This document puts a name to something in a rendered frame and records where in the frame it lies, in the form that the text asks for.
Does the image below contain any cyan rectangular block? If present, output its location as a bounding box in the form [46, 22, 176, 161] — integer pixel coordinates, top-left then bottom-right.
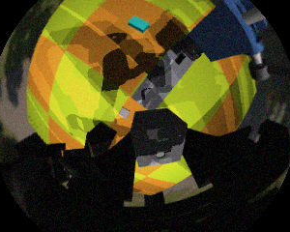
[127, 15, 150, 32]

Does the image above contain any dark blue arbor press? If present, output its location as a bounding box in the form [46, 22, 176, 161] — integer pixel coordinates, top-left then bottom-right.
[132, 0, 290, 111]

